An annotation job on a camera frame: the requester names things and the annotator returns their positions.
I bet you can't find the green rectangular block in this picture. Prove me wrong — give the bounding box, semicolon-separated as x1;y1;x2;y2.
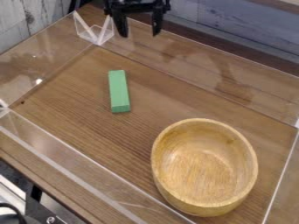
108;70;131;113

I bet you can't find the brown wooden bowl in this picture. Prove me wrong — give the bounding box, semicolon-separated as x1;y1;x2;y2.
151;118;257;217

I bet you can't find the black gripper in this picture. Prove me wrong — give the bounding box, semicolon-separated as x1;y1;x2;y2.
103;0;171;38

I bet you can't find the black cable bottom left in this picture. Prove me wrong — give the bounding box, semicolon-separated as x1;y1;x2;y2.
0;203;27;224

